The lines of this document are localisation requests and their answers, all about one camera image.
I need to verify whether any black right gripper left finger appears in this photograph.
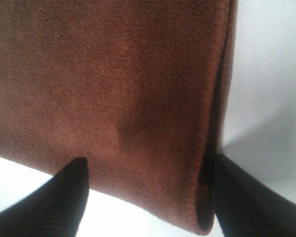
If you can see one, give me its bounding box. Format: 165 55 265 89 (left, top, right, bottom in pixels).
0 158 89 237

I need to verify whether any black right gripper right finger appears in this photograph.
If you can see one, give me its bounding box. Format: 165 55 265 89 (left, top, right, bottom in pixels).
212 155 296 237

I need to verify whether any brown towel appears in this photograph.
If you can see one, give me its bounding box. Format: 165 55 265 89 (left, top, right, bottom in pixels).
0 0 237 235

